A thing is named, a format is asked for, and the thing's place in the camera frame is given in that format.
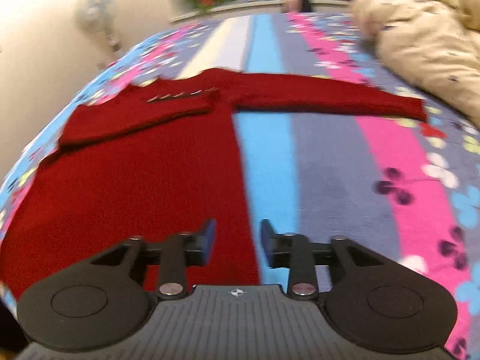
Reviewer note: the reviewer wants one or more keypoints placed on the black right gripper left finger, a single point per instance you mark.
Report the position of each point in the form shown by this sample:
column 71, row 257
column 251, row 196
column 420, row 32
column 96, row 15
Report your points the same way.
column 103, row 299

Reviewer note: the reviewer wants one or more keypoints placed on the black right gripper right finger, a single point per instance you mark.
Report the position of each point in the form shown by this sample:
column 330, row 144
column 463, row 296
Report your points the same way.
column 367, row 298

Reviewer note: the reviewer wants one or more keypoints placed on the red knit sweater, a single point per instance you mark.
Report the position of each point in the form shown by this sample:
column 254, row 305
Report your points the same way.
column 159, row 160

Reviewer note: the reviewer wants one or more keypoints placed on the colourful floral bed blanket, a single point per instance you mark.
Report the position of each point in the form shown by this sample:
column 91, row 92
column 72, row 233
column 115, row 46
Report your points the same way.
column 405, row 189

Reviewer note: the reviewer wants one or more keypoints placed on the beige star-pattern quilt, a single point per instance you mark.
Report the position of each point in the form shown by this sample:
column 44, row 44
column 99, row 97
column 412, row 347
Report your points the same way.
column 431, row 44

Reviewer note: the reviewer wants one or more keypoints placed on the white standing fan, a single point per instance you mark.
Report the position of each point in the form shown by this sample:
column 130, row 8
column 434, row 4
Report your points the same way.
column 98, row 16

